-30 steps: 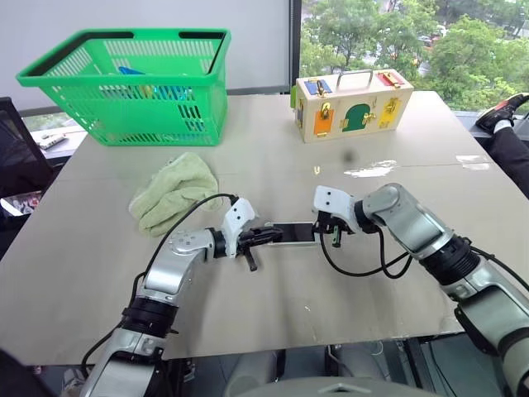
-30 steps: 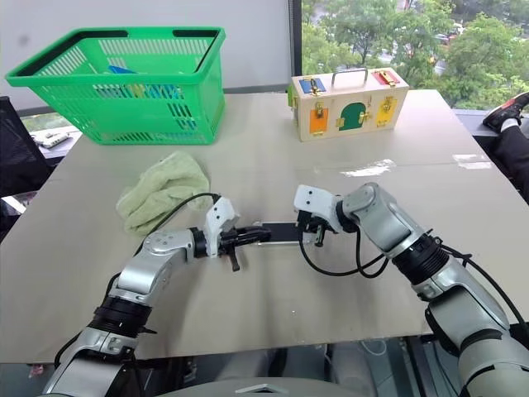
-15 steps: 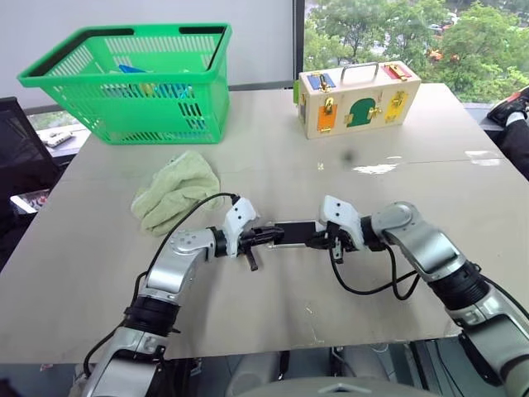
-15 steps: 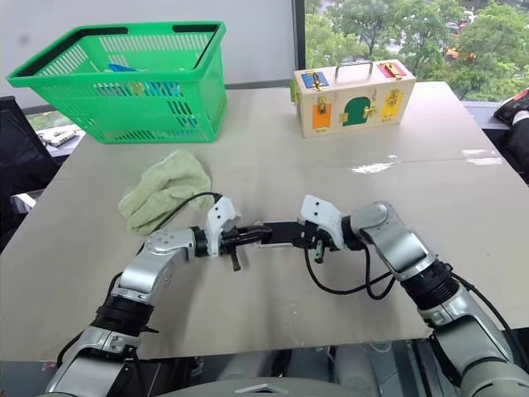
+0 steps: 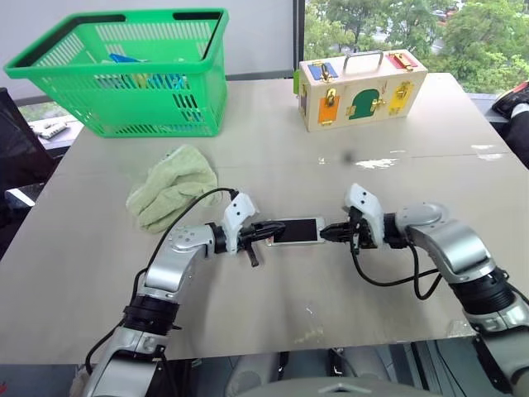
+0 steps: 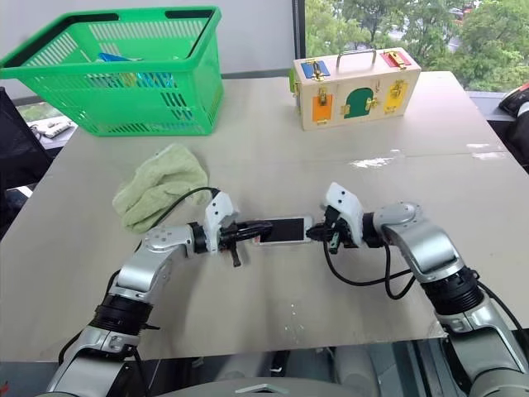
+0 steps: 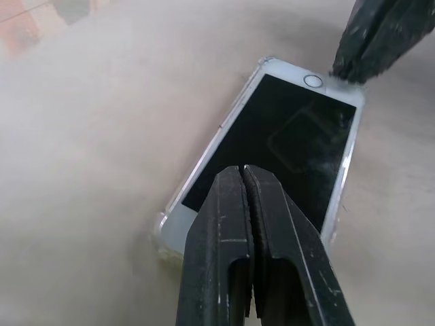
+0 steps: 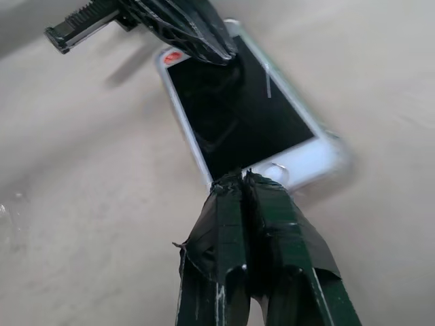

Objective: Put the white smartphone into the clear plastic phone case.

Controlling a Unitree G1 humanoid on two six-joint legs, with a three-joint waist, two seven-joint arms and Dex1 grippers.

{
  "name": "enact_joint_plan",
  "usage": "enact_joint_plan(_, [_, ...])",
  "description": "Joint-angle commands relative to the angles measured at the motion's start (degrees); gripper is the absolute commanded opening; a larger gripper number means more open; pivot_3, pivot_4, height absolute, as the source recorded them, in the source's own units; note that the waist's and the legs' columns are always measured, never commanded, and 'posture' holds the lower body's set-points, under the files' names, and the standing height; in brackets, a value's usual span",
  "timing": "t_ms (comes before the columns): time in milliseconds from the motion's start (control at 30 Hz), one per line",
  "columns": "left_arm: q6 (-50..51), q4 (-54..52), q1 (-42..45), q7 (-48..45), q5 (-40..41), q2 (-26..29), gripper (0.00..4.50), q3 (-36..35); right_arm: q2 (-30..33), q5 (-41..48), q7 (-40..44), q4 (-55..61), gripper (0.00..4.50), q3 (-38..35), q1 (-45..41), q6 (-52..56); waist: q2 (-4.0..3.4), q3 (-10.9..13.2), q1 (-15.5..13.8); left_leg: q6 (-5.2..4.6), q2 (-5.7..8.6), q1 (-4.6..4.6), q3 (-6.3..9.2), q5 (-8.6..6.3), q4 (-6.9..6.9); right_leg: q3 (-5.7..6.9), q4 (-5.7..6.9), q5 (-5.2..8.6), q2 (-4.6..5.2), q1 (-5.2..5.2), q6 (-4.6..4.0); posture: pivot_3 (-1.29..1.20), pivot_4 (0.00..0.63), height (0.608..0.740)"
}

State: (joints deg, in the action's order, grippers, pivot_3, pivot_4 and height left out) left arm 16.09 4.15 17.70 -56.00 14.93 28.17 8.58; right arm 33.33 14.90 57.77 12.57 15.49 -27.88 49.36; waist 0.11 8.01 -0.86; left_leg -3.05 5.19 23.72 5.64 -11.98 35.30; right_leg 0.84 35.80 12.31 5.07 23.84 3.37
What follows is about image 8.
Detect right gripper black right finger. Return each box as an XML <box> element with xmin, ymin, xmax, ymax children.
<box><xmin>243</xmin><ymin>170</ymin><xmax>363</xmax><ymax>326</ymax></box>

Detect clear phone case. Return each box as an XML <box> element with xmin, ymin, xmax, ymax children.
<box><xmin>153</xmin><ymin>18</ymin><xmax>351</xmax><ymax>196</ymax></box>

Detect white smartphone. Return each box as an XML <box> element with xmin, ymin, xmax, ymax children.
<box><xmin>157</xmin><ymin>20</ymin><xmax>341</xmax><ymax>192</ymax></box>

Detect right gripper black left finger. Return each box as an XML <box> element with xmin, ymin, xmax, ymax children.
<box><xmin>172</xmin><ymin>170</ymin><xmax>253</xmax><ymax>326</ymax></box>

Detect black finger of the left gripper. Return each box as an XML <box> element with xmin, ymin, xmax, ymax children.
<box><xmin>169</xmin><ymin>0</ymin><xmax>238</xmax><ymax>61</ymax></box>
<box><xmin>135</xmin><ymin>0</ymin><xmax>228</xmax><ymax>67</ymax></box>

